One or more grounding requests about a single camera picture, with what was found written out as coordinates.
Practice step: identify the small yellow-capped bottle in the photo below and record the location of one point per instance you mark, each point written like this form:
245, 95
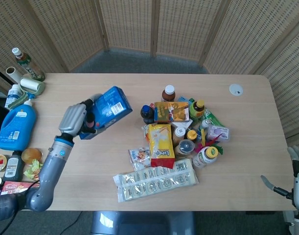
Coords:
191, 135

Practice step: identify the brown bottle white cap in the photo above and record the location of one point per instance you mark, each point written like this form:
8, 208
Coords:
168, 94

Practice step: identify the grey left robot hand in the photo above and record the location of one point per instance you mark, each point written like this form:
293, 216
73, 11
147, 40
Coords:
72, 120

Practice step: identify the blue Oreo cookie box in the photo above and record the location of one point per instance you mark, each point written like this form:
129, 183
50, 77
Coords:
112, 107

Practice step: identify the woven folding screen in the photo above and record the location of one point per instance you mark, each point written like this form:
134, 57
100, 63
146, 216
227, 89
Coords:
183, 27

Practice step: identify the long clear icon packet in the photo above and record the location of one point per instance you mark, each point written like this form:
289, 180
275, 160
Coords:
159, 184

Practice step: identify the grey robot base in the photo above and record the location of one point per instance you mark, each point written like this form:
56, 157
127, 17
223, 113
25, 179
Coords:
142, 224

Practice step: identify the white printed snack bag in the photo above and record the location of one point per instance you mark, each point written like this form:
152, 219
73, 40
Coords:
139, 156

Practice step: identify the green tea bottle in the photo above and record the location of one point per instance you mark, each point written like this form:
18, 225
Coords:
29, 66

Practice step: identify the orange bottle white lid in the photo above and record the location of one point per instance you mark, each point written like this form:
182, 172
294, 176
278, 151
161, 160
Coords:
179, 134

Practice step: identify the red white box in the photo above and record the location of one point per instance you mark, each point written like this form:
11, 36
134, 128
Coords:
16, 187

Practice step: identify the clear-lidded round cup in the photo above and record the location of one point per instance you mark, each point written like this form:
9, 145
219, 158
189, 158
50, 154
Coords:
186, 146

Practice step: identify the white bottle blue label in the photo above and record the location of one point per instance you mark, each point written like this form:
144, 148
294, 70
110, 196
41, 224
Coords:
12, 94

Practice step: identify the dark blue-capped bottle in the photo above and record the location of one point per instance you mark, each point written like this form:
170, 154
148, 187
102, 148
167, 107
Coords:
147, 114

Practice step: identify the brown toy burger bun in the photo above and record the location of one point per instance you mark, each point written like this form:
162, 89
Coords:
31, 154

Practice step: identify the long white text packet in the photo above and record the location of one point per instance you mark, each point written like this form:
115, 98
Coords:
139, 175

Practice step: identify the white carton with screw cap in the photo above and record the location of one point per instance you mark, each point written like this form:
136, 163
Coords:
183, 124

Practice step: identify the white bottle yellow cap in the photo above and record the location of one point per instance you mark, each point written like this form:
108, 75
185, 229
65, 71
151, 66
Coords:
204, 156

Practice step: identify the green lint roller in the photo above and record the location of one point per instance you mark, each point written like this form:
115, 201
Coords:
31, 86

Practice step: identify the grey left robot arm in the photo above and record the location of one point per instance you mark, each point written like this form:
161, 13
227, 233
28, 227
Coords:
51, 171

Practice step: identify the white purple wipes pack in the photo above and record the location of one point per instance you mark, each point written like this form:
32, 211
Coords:
220, 133

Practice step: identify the colourful feather shuttlecock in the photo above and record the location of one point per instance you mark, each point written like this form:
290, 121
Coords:
216, 144

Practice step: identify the cardboard tube roll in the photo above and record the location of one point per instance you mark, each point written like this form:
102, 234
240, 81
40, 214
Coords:
14, 73

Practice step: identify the dark sauce bottle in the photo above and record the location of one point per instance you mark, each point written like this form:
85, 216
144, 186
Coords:
13, 166

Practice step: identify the yellow orange snack box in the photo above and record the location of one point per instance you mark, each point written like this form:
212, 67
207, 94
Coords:
171, 112

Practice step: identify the blue detergent bottle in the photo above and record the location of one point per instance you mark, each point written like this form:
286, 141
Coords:
16, 124

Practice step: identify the green bottle yellow cap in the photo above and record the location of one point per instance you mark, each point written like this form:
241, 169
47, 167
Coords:
197, 110

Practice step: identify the green white tube pack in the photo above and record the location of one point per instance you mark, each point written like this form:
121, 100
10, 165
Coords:
213, 118

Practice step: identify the small white bottle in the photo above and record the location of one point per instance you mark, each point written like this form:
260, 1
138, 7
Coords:
205, 123

